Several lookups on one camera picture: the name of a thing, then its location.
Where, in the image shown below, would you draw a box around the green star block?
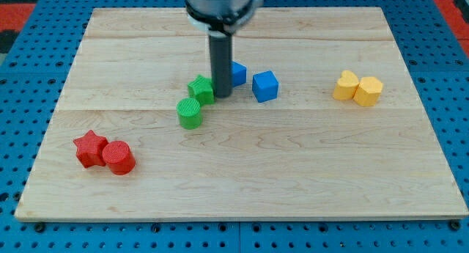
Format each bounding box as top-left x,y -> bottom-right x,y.
188,75 -> 215,106

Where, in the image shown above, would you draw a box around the green cylinder block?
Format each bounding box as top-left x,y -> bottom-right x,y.
177,98 -> 202,130

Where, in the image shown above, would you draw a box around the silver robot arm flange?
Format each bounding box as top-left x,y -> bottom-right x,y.
185,0 -> 265,37

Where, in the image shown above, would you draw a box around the red star block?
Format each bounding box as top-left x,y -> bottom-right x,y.
73,130 -> 108,169

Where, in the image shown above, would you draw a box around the blue cube block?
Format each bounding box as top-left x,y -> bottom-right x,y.
252,70 -> 279,103

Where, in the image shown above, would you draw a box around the blue block behind rod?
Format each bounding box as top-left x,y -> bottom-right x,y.
232,62 -> 247,87

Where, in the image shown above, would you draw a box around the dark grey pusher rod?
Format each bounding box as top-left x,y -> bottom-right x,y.
209,35 -> 232,98

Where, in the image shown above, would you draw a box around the wooden board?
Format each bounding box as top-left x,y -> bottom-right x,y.
15,7 -> 468,222

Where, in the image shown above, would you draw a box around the yellow heart block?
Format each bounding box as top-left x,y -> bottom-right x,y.
333,70 -> 359,100

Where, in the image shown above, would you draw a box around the red cylinder block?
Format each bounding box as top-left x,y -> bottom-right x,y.
102,141 -> 136,175

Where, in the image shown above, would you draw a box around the yellow hexagon block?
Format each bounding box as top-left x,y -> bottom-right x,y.
353,76 -> 383,107

